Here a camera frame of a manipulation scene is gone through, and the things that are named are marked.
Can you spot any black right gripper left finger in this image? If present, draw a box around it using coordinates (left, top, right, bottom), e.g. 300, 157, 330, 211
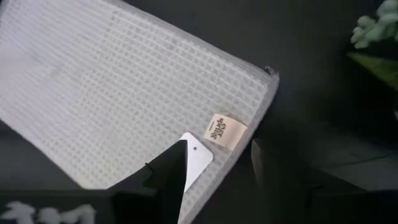
107, 139, 189, 224

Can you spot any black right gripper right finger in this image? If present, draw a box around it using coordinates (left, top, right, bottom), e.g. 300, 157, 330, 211
250, 138, 367, 224

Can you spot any white waffle weave towel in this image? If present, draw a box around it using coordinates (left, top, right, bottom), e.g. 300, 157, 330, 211
0, 0, 280, 224

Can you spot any small potted artificial plant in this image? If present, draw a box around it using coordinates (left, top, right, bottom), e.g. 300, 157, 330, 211
346, 0, 398, 91

